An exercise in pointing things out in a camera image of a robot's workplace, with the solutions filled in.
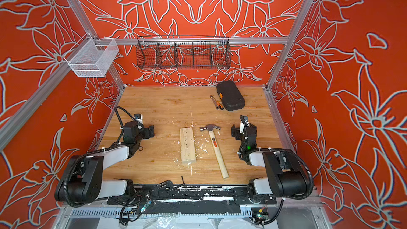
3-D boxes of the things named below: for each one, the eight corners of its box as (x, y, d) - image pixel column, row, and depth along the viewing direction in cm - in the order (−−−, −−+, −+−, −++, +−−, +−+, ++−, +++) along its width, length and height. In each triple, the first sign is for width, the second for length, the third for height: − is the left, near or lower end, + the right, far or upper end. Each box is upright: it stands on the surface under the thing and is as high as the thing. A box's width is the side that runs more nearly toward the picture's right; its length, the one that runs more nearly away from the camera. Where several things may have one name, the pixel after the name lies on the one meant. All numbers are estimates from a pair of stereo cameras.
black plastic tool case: (225, 112, 106) (226, 107, 102) (215, 86, 122) (215, 81, 118) (245, 108, 108) (246, 103, 104) (232, 83, 124) (233, 78, 120)
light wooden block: (181, 164, 84) (180, 161, 81) (180, 131, 97) (179, 128, 94) (196, 162, 85) (196, 159, 82) (193, 130, 98) (193, 127, 95)
